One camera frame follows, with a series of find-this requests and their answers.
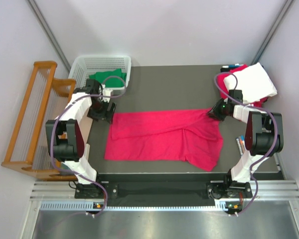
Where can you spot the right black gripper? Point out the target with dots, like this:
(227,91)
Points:
(211,113)

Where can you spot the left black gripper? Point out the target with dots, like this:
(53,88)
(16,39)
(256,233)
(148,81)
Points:
(104,114)

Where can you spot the pink t shirt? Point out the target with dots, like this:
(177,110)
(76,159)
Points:
(178,135)
(221,84)

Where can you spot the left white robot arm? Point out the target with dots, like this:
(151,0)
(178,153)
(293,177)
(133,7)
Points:
(66,142)

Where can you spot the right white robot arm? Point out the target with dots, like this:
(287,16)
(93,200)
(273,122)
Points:
(263,138)

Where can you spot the folded pink t shirt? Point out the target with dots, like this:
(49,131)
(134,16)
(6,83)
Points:
(221,84)

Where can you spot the brown cardboard sheet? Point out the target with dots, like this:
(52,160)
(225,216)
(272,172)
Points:
(85,127)

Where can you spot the green t shirt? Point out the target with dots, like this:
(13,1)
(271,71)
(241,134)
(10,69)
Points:
(111,79)

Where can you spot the bundle of marker pens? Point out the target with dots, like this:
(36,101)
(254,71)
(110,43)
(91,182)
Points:
(241,144)

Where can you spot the folded dark t shirt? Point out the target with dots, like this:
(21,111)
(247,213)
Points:
(227,68)

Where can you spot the white plastic laundry basket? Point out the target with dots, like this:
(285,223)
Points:
(86,65)

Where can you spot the folded white t shirt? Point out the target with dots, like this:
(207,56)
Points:
(255,84)

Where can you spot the wooden rack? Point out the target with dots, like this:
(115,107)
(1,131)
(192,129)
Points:
(45,98)

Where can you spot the grey slotted cable duct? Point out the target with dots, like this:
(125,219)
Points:
(95,207)

